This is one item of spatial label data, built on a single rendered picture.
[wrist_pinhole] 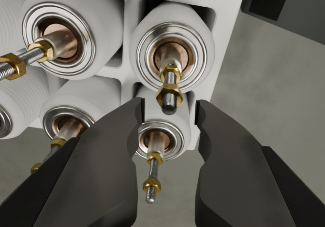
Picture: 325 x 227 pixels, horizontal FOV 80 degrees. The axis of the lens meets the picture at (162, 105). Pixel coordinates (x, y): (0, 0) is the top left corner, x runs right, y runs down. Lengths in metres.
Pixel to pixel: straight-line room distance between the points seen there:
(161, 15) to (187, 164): 0.55
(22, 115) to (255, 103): 0.50
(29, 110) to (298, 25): 0.37
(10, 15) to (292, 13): 0.33
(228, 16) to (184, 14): 0.09
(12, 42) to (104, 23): 0.13
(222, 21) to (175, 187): 0.62
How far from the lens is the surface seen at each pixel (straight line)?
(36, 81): 0.37
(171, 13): 0.21
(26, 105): 0.34
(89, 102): 0.27
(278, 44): 0.52
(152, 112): 0.25
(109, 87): 0.32
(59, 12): 0.23
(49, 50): 0.21
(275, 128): 0.65
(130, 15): 0.28
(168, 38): 0.21
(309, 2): 0.28
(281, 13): 0.33
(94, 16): 0.23
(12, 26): 0.30
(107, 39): 0.23
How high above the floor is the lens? 0.46
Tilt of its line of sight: 58 degrees down
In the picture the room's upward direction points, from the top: 174 degrees counter-clockwise
